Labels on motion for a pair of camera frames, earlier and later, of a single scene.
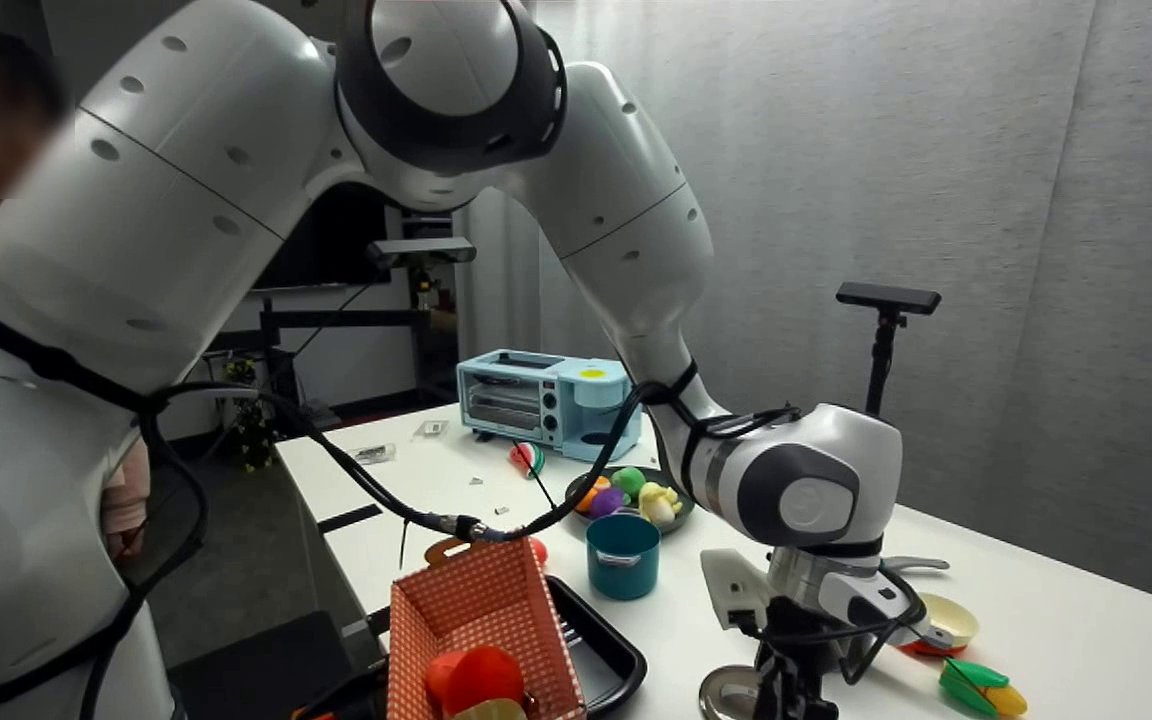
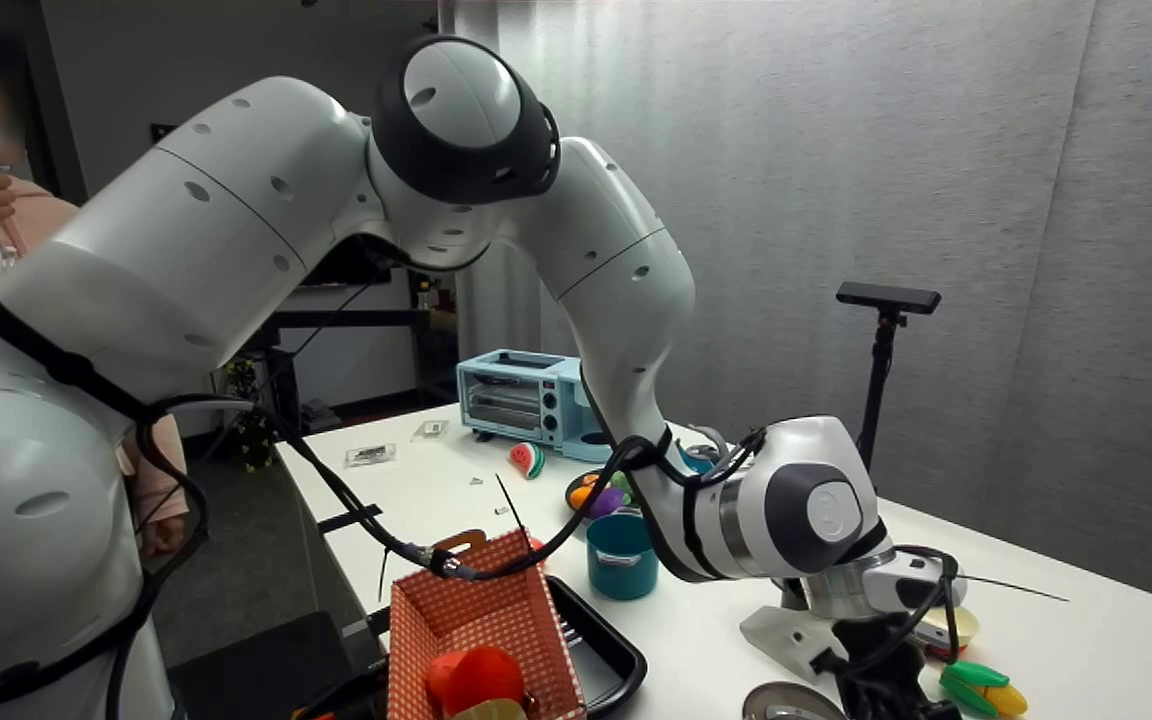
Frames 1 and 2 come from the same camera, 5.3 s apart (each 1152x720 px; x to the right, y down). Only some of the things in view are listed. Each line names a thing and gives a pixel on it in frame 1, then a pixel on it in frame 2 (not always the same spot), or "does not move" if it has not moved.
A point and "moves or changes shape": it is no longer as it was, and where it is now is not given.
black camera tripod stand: [890, 302] does not move
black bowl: [730, 689] moves or changes shape
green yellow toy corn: [980, 689] does not move
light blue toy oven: [551, 400] does not move
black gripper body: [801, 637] → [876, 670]
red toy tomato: [469, 673] does not move
